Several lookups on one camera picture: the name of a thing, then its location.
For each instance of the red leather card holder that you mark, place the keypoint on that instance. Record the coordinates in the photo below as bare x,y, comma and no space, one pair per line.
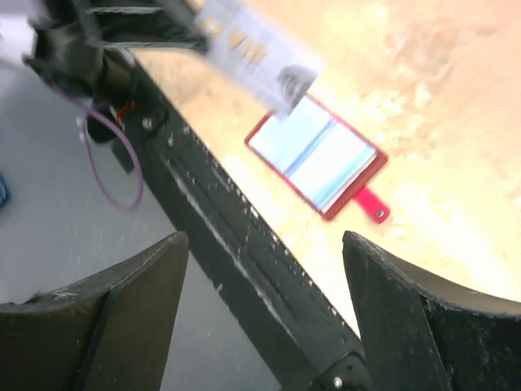
320,156

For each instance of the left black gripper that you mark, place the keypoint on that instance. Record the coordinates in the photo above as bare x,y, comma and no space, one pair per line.
64,60

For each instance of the silver credit card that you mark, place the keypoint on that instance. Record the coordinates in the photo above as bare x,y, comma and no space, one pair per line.
275,68

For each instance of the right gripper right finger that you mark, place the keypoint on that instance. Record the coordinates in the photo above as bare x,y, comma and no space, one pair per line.
423,332

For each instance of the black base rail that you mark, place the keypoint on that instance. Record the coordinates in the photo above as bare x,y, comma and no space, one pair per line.
295,329

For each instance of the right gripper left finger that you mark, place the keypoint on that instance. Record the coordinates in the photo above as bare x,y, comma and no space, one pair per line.
110,331

